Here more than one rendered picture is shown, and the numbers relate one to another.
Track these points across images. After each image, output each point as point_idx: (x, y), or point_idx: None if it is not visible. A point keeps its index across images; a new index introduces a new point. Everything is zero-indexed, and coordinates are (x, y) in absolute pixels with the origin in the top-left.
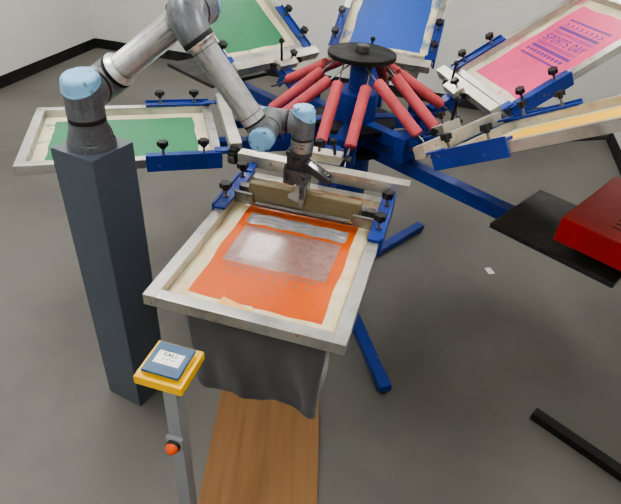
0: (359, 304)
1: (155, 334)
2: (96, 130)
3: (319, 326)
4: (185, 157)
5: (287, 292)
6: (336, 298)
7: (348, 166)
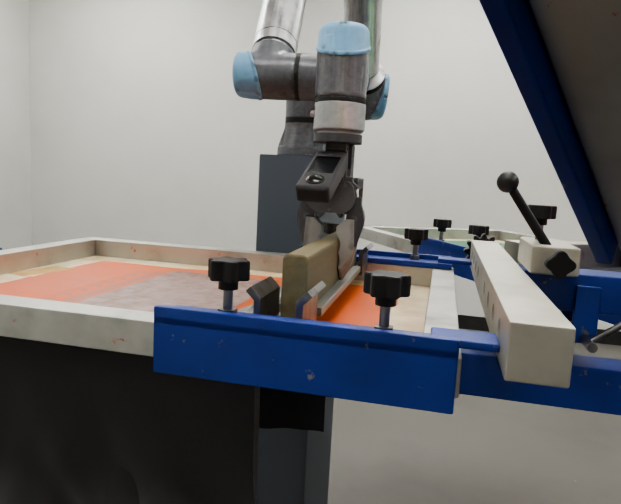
0: None
1: (294, 485)
2: (290, 128)
3: None
4: (449, 248)
5: (51, 289)
6: None
7: None
